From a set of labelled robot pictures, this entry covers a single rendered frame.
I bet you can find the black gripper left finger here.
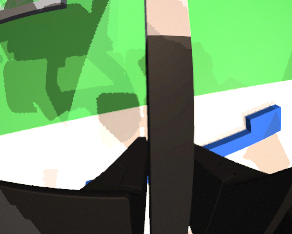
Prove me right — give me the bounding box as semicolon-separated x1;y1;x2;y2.
0;136;148;234

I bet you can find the green flat mat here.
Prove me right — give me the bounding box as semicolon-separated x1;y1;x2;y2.
0;0;292;136

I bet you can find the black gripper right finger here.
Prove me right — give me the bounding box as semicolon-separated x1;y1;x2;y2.
188;144;292;234

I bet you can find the blue flat bar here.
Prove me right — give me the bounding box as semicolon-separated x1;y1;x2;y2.
202;105;282;157

